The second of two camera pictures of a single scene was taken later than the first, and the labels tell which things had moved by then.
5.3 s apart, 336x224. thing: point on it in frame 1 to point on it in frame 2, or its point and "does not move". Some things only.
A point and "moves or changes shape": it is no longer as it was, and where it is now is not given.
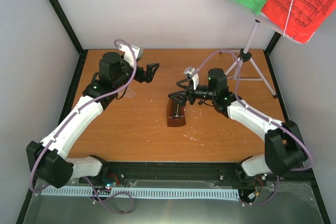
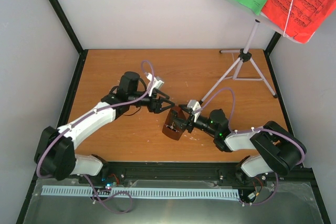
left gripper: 148,75 to 152,107
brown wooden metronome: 176,114 moves or changes shape
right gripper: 189,92 to 185,123
